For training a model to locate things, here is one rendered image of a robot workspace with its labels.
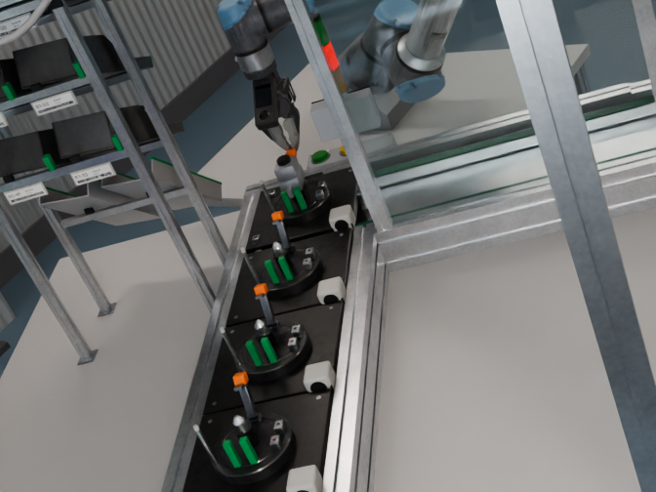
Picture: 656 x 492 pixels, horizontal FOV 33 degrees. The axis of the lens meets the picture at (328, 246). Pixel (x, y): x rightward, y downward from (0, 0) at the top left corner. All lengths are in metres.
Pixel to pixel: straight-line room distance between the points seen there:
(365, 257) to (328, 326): 0.22
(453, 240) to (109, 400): 0.77
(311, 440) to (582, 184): 0.86
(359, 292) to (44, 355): 0.83
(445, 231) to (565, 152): 1.18
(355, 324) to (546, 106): 1.05
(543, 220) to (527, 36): 1.25
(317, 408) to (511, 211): 0.61
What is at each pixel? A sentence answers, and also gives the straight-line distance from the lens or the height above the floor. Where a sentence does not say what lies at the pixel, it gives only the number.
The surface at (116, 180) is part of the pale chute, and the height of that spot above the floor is 1.17.
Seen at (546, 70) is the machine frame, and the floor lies 1.66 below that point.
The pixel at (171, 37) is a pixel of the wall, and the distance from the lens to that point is 5.73.
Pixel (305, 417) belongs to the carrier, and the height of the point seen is 0.97.
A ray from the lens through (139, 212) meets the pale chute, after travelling 2.54.
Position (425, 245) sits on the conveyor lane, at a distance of 2.26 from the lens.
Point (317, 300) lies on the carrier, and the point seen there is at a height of 0.97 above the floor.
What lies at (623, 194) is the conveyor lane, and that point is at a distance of 2.22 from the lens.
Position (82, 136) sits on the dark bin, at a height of 1.34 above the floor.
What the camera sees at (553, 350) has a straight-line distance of 1.97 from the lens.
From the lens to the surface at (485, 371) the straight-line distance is 1.97.
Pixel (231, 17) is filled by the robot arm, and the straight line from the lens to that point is 2.32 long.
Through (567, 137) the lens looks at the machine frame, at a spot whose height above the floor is 1.59.
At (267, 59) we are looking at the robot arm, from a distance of 2.36.
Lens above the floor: 2.11
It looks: 30 degrees down
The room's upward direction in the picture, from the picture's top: 23 degrees counter-clockwise
